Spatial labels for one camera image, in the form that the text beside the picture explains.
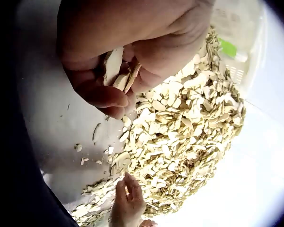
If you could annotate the scattered slice crumbs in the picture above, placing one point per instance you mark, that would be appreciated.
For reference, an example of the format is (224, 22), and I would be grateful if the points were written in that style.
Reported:
(78, 147)

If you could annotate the green and white packet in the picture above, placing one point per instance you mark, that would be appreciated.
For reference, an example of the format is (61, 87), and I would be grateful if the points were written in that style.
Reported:
(229, 48)

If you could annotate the handful of pale slices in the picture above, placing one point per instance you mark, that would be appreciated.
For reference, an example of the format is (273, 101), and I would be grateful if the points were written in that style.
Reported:
(114, 68)

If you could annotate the person's left thumb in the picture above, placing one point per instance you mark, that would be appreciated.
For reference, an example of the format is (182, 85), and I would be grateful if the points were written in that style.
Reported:
(156, 68)

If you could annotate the person's right fingers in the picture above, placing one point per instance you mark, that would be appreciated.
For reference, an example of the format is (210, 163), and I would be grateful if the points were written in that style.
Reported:
(132, 186)

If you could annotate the pile of dried root slices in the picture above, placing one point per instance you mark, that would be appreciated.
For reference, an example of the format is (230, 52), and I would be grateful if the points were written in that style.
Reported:
(179, 132)

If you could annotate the white plastic basket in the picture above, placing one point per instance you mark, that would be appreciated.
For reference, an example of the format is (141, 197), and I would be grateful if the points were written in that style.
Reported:
(241, 35)

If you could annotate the person's left hand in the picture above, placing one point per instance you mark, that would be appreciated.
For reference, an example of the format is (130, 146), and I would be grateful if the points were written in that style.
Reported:
(132, 26)

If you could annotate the person's right hand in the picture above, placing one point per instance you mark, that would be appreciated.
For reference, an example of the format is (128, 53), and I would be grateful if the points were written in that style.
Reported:
(129, 210)

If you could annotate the person's left fingers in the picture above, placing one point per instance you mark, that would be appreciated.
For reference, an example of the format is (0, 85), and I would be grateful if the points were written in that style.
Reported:
(97, 92)

